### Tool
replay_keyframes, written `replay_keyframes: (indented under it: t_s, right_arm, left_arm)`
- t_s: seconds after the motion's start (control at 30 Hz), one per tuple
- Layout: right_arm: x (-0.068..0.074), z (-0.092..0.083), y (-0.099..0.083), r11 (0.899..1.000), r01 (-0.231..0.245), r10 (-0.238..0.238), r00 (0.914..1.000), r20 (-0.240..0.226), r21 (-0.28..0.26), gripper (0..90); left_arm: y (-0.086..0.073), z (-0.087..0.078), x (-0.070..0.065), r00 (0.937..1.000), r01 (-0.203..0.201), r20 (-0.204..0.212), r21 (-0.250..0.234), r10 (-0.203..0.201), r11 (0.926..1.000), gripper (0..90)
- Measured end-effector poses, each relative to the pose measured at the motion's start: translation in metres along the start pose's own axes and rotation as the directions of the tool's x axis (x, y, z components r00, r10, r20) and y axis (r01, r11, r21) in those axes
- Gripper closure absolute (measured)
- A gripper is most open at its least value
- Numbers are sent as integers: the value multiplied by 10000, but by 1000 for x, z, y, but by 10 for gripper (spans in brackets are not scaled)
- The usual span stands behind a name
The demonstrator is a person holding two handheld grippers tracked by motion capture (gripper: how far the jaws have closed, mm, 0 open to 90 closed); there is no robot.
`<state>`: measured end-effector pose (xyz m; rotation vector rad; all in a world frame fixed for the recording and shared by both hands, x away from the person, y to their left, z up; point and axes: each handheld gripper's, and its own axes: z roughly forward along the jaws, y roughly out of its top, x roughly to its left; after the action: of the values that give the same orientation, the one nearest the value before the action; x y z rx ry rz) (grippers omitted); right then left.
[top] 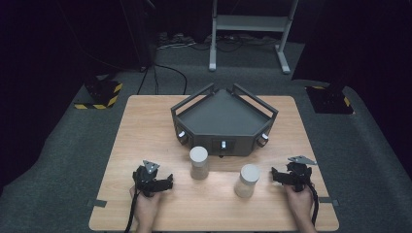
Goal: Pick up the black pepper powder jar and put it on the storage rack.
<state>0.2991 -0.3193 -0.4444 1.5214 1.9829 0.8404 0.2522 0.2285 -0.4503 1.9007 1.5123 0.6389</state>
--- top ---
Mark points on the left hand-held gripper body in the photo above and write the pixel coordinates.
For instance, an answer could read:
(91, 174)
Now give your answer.
(144, 181)

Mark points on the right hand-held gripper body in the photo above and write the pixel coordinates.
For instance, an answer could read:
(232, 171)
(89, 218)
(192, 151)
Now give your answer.
(299, 174)

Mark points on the white metal stand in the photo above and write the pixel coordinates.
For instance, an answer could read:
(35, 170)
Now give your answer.
(251, 23)

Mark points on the grey tape strip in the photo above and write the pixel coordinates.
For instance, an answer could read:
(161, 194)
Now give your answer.
(96, 203)
(329, 201)

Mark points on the person's left hand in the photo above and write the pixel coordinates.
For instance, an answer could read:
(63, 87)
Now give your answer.
(145, 207)

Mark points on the black base with striped tape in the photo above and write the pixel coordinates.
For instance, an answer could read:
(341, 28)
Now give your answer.
(102, 92)
(330, 100)

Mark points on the person's right hand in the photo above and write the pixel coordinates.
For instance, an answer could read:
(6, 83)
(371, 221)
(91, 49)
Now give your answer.
(301, 204)

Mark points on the white lid jar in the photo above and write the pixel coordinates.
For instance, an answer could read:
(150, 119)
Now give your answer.
(199, 161)
(247, 181)

